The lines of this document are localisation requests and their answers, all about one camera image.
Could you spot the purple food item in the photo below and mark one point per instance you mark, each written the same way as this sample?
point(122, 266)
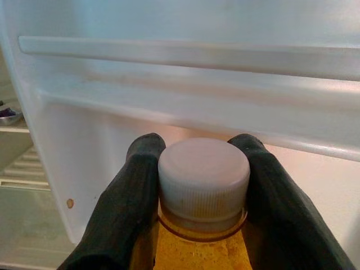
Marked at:
point(7, 113)

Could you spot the white door shelf rail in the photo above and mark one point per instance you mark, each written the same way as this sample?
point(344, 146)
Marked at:
point(168, 53)

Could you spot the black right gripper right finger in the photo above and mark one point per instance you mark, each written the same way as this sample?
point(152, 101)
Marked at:
point(281, 219)

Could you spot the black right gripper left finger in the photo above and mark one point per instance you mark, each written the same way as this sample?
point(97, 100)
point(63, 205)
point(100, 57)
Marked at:
point(121, 219)

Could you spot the juice bottle with white cap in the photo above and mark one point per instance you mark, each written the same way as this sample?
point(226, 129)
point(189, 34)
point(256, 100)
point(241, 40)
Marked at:
point(202, 174)

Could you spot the white fridge door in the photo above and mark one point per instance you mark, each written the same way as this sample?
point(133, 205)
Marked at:
point(197, 112)

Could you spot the small steel bowl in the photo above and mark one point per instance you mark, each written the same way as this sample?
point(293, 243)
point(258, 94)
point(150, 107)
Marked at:
point(11, 120)

